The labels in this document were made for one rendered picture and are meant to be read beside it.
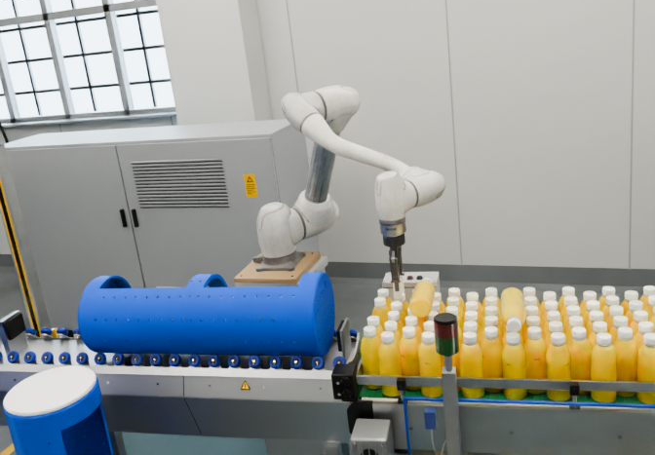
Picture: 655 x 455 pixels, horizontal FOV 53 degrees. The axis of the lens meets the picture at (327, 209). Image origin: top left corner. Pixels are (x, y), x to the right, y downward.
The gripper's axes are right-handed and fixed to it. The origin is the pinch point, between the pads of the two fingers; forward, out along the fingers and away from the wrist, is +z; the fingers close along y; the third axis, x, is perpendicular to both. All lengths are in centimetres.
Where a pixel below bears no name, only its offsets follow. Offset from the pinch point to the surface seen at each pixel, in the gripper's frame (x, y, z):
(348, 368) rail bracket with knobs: -12.6, 33.0, 12.6
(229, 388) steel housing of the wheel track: -58, 26, 25
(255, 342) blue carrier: -45, 27, 7
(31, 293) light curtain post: -165, -17, 8
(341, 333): -17.6, 17.8, 8.4
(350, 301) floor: -75, -229, 113
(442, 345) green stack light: 19, 52, -6
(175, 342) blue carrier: -74, 26, 7
